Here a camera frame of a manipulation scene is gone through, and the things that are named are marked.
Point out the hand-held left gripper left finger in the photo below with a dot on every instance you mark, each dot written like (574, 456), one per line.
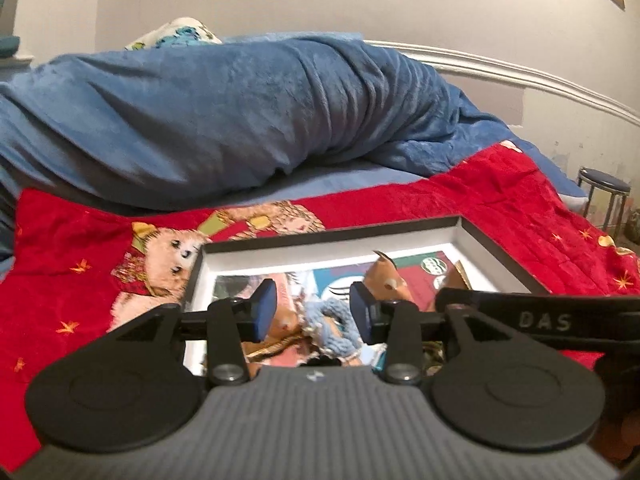
(267, 310)

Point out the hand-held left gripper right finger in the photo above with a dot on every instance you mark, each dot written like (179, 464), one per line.
(360, 310)

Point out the light blue knitted scrunchie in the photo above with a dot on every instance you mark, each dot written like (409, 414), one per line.
(325, 327)

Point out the black box with white interior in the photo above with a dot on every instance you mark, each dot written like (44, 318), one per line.
(330, 240)

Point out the brown fabric piece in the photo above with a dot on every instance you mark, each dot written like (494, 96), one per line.
(387, 282)

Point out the printed paper sheet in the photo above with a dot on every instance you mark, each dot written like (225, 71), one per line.
(422, 280)

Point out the round metal stool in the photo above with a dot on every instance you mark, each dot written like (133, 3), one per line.
(602, 182)

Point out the red bear-printed blanket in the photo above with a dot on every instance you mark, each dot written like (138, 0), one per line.
(75, 240)

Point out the cartoon-printed pillow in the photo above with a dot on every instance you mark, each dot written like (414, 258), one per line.
(180, 34)

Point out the white shelf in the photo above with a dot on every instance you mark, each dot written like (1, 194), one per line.
(15, 61)

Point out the teal cushion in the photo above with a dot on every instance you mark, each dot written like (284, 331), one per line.
(9, 46)

